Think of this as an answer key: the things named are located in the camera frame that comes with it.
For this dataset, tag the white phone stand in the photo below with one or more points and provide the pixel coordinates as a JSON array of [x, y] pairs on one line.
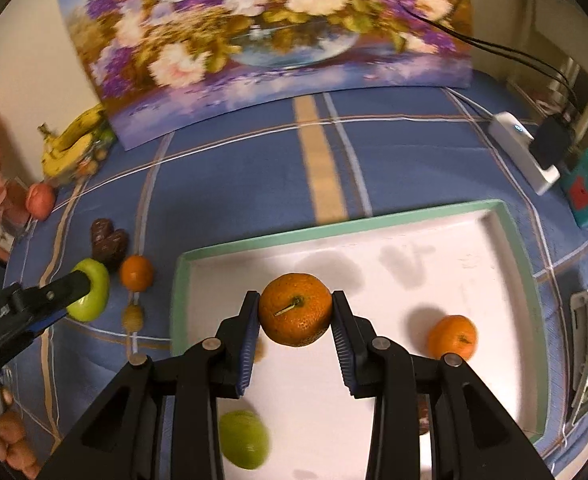
[[580, 302]]

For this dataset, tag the red apple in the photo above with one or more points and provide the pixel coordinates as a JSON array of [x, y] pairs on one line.
[[41, 200]]

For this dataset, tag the white tray with green rim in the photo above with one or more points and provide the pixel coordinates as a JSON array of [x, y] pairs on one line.
[[399, 280]]

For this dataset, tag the large orange mandarin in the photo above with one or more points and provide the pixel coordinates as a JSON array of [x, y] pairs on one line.
[[451, 337]]

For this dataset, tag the person's left hand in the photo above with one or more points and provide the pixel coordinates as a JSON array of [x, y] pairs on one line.
[[11, 430]]

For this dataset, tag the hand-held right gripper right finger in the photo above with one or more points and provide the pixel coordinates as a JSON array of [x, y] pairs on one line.
[[346, 360]]

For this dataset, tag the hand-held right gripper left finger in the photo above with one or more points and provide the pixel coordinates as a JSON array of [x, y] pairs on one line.
[[248, 355]]

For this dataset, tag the small olive round fruit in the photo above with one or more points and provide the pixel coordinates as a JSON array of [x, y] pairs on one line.
[[133, 317]]

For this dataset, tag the yellow banana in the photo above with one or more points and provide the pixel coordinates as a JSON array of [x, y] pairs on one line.
[[63, 160], [81, 127]]

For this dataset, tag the round green apple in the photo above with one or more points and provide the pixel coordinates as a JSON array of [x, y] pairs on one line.
[[96, 297]]

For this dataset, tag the green lime fruit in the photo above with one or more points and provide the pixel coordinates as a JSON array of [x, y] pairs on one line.
[[244, 440]]

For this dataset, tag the white power strip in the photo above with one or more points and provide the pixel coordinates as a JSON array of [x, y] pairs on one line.
[[511, 135]]

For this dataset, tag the black charger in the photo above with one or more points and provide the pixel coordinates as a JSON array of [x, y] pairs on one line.
[[551, 142]]

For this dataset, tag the floral painting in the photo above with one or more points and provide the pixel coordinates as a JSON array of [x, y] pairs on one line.
[[223, 35]]

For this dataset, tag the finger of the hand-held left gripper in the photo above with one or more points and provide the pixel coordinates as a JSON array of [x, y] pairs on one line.
[[48, 321], [66, 287]]

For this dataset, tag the orange mandarin with stem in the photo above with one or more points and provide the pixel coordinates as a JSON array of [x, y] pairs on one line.
[[294, 320]]

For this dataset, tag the small orange mandarin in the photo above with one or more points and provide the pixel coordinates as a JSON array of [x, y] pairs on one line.
[[136, 272]]

